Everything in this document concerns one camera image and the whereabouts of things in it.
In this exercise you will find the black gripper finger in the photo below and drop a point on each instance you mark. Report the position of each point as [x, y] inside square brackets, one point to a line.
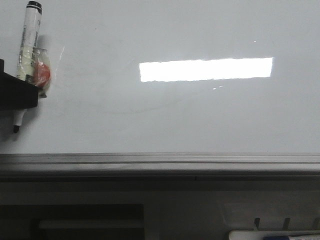
[16, 94]

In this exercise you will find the red magnet taped to marker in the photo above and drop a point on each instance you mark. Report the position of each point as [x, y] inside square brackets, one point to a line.
[42, 73]

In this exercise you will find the white black whiteboard marker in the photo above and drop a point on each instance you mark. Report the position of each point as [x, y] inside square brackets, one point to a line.
[30, 34]

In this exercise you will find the white whiteboard surface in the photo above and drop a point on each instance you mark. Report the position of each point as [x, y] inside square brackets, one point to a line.
[176, 76]

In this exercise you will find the grey marker tray with hooks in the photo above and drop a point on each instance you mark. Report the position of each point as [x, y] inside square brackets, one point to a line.
[257, 221]

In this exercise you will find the grey aluminium whiteboard frame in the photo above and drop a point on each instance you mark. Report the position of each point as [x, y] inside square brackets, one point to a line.
[157, 165]

